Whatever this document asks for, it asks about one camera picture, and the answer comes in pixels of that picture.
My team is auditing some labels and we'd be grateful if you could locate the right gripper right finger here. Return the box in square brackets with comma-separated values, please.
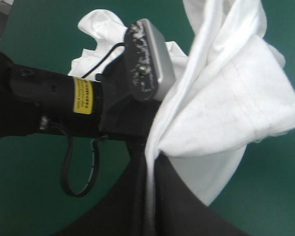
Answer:
[152, 151, 272, 236]

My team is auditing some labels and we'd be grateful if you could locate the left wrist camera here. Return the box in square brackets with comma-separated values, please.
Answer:
[123, 19, 174, 102]

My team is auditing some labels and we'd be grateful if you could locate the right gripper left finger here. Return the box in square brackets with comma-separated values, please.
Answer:
[54, 142, 155, 236]

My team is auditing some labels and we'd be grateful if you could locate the white T-shirt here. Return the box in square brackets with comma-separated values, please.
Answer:
[68, 0, 295, 207]

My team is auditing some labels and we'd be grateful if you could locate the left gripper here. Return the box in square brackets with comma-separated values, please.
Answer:
[98, 52, 163, 145]

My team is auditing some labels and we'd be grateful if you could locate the thin black cable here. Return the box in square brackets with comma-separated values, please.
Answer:
[82, 42, 125, 80]

